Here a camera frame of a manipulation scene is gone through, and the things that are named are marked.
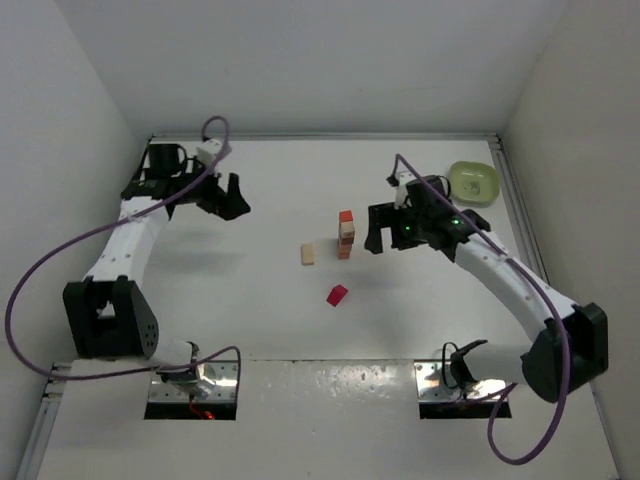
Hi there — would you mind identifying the magenta roof block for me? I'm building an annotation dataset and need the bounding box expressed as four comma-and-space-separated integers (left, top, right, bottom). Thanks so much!
326, 284, 348, 307

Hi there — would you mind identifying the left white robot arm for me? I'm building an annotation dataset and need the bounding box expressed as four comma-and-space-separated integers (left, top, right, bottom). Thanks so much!
63, 139, 251, 395

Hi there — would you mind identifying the red-orange cube block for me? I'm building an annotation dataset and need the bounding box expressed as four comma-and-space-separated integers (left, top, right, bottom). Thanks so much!
339, 210, 354, 224

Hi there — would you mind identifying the natural wood cube block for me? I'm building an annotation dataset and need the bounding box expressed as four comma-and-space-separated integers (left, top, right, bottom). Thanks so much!
339, 221, 355, 239

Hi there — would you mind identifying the purple cable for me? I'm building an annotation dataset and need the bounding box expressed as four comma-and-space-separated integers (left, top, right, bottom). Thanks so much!
4, 115, 242, 379
385, 153, 572, 465

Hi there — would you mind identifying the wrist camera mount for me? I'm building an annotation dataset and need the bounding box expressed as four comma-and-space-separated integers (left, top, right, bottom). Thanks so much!
196, 139, 231, 167
391, 171, 415, 210

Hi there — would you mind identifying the natural wood long block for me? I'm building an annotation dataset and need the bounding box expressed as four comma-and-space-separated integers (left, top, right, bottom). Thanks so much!
300, 243, 315, 266

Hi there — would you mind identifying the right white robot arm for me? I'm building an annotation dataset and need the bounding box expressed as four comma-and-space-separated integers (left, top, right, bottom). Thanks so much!
364, 172, 609, 403

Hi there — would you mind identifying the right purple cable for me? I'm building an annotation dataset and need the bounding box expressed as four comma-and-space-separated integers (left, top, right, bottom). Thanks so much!
385, 153, 572, 465

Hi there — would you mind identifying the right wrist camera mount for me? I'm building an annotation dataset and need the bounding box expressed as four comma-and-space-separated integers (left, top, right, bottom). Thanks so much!
391, 171, 415, 210

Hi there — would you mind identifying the green plastic bowl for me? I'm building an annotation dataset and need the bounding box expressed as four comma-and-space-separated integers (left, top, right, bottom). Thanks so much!
448, 161, 500, 207

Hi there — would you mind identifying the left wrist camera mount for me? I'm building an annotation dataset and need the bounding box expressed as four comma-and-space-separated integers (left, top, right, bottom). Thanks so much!
196, 139, 231, 167

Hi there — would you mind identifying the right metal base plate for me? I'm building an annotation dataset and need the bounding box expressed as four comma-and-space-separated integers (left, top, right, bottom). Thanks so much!
414, 360, 508, 404

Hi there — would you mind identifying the orange cube block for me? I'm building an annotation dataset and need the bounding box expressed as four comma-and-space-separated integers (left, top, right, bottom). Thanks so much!
337, 245, 352, 260

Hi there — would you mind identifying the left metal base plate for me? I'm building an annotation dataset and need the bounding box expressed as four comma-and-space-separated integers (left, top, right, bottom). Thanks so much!
148, 361, 239, 404

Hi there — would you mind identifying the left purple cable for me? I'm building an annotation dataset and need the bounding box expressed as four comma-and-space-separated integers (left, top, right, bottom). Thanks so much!
4, 115, 242, 379

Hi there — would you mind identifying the metal base plate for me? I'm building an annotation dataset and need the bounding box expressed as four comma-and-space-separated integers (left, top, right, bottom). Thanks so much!
414, 360, 508, 404
148, 361, 239, 404

